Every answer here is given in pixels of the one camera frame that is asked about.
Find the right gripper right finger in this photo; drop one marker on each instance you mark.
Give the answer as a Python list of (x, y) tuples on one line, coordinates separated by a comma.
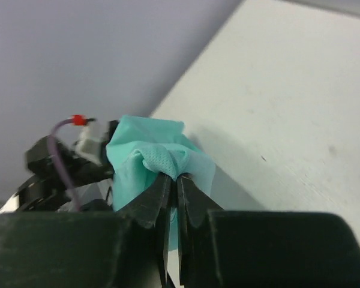
[(197, 262)]

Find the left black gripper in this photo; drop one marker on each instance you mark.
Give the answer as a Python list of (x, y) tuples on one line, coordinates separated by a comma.
[(56, 165)]

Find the teal t-shirt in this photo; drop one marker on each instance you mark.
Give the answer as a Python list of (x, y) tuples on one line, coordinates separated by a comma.
[(141, 148)]

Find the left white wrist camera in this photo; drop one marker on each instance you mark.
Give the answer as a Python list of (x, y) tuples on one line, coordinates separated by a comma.
[(92, 141)]

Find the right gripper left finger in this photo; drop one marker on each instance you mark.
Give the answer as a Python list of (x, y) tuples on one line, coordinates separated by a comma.
[(145, 244)]

